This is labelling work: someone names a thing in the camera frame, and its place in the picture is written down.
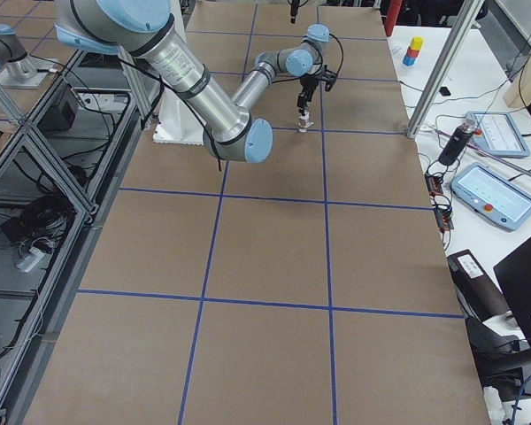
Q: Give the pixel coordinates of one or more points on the white pedestal column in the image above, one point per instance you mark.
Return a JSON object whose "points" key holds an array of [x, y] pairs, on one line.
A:
{"points": [[176, 123]]}

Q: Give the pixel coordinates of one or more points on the far teach pendant tablet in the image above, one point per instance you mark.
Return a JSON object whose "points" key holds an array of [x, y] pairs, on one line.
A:
{"points": [[498, 134]]}

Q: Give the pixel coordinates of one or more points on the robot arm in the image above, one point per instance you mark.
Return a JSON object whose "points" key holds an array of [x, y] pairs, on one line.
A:
{"points": [[146, 30]]}

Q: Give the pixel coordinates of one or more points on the long metal grabber stick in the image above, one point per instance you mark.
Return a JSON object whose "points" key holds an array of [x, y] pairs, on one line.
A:
{"points": [[470, 145]]}

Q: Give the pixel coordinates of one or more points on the brown kraft paper mat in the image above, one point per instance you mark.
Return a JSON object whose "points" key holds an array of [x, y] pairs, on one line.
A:
{"points": [[311, 288]]}

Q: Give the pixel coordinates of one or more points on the teach pendant tablet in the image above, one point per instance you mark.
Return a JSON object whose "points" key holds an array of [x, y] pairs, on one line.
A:
{"points": [[492, 197], [498, 134]]}

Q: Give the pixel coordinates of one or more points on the near teach pendant tablet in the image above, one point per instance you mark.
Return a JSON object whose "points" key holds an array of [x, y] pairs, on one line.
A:
{"points": [[492, 197]]}

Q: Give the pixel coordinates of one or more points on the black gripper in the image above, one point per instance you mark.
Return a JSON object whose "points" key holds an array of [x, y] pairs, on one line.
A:
{"points": [[308, 85]]}

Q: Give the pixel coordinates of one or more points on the black water bottle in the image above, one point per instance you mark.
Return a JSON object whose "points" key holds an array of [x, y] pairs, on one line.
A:
{"points": [[457, 142]]}

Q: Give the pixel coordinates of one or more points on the white PPR valve brass base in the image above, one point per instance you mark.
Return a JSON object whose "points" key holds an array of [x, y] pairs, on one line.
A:
{"points": [[304, 123]]}

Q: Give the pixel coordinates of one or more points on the aluminium frame post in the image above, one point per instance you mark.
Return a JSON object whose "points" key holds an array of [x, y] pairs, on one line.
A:
{"points": [[450, 49]]}

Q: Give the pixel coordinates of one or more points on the orange electronics board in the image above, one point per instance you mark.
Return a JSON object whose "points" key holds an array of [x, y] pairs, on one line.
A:
{"points": [[441, 203]]}

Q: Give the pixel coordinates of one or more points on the stacked coloured toy blocks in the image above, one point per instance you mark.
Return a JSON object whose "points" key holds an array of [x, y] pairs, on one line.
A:
{"points": [[413, 51]]}

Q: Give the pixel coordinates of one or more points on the small black puck device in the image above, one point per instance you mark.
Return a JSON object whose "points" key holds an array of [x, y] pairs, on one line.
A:
{"points": [[444, 91]]}

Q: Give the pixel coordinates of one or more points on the red cylinder object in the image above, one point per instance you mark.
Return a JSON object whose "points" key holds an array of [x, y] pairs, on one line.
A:
{"points": [[393, 12]]}

